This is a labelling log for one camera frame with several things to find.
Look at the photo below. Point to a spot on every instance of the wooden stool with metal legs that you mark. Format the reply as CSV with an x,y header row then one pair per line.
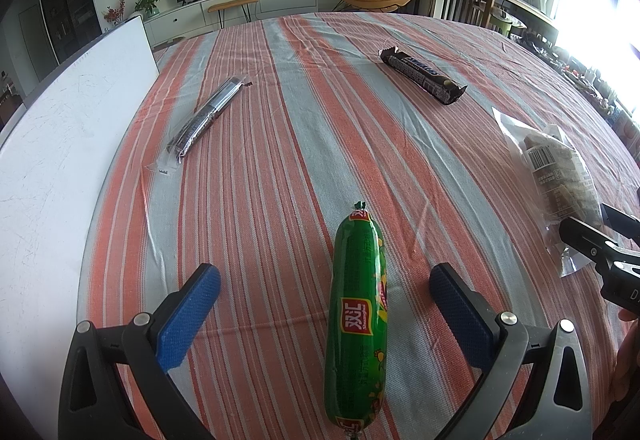
x,y
232,4

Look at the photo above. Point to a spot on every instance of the green sausage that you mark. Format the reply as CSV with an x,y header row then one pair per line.
x,y
357,310

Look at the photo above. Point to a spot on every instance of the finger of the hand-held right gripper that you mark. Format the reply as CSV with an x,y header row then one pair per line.
x,y
582,237
620,222

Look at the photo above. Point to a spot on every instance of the dark brown chocolate bar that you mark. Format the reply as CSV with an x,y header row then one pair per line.
x,y
422,72

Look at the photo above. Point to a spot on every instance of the row of bottles and jars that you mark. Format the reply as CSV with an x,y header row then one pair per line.
x,y
590,79

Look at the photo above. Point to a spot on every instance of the white cardboard box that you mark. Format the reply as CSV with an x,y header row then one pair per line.
x,y
65,169

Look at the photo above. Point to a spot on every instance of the clear packet with dark stick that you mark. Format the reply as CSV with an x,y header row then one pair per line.
x,y
202,119

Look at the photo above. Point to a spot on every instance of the person's right hand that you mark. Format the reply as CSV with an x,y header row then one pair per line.
x,y
631,360

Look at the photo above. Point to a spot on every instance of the green plastic stool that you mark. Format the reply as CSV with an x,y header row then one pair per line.
x,y
500,25

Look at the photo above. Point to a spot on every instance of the brown bread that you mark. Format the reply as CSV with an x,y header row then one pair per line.
x,y
555,169

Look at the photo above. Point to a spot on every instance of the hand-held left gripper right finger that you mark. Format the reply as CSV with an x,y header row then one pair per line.
x,y
460,315

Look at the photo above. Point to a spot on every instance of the wooden side table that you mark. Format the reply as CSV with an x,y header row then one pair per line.
x,y
525,9

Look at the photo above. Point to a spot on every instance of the green plant in glass vase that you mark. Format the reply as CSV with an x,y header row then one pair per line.
x,y
148,2

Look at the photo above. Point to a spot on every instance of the red flower arrangement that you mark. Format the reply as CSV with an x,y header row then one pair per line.
x,y
114,12

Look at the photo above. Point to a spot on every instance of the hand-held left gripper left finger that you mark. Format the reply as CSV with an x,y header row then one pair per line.
x,y
190,315

